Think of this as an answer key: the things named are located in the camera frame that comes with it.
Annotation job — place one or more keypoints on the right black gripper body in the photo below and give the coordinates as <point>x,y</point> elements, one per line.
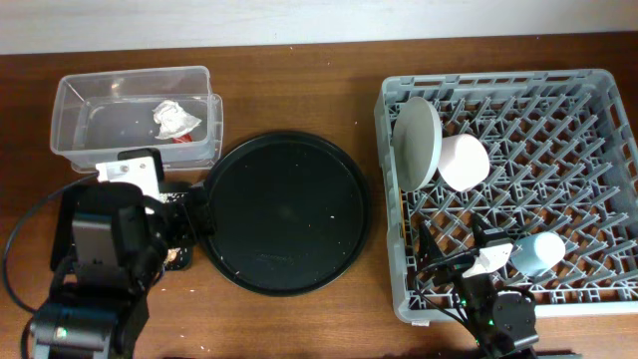
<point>473,289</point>

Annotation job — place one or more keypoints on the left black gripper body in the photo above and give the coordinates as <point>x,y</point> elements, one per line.
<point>179,225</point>

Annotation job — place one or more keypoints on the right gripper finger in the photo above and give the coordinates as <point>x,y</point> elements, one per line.
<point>428,247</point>
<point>482,231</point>

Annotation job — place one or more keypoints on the blue plastic cup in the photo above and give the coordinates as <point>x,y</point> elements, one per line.
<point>537,253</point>

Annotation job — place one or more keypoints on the red snack wrapper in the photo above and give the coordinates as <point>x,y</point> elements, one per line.
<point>182,139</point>

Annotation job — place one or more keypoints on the white napkin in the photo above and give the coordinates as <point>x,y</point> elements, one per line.
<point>173,120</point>

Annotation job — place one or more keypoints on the grey plate with food scraps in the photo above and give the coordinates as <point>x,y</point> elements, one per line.
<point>417,141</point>

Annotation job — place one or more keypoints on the wooden chopstick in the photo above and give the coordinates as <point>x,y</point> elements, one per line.
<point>401,216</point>

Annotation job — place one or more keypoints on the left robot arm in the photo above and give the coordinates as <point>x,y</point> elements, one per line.
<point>97,306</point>

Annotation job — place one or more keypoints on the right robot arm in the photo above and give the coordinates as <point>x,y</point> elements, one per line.
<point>501,320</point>

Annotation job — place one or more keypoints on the grey dishwasher rack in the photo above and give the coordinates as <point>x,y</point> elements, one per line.
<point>562,158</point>

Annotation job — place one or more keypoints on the spilled rice and food scraps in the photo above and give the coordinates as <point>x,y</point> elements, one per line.
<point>179,257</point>

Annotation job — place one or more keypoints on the black rectangular tray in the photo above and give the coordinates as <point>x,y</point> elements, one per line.
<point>63,241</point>

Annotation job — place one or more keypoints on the black round tray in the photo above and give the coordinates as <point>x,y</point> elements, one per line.
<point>287,213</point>

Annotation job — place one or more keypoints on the clear plastic bin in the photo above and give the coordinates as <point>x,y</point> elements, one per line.
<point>98,115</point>

